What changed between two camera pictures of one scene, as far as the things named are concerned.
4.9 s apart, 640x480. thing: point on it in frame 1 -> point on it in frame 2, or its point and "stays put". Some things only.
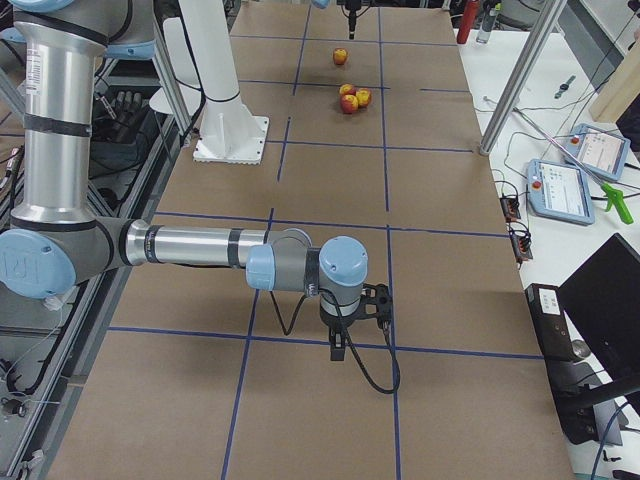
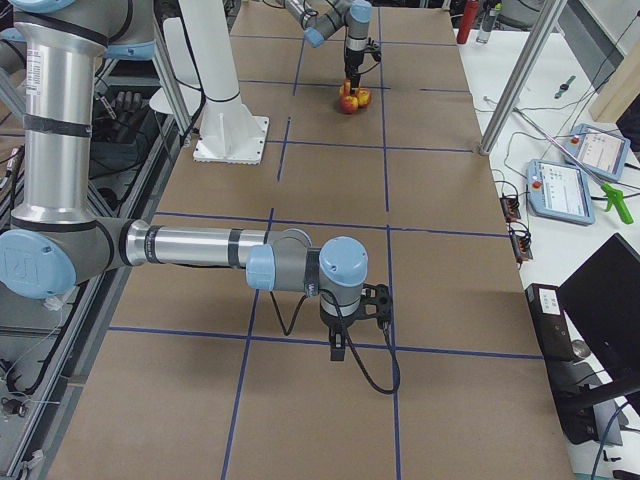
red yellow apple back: [349, 104] stays put
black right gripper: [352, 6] -> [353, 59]
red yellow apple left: [347, 89] stays put
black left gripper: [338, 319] stays put
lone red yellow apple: [340, 55] -> [348, 88]
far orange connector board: [511, 208] stays put
